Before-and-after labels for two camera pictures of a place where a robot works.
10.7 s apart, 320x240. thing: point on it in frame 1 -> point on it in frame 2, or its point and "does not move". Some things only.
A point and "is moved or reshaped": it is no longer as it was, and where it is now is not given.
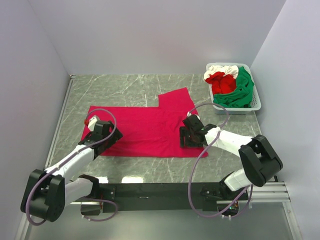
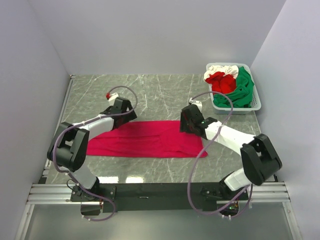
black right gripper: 183,132 -> 183,124
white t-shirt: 227,70 does not move
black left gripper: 116,135 -> 129,116
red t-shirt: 221,84 does not move
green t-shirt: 242,96 does not move
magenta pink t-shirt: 150,131 is moved or reshaped
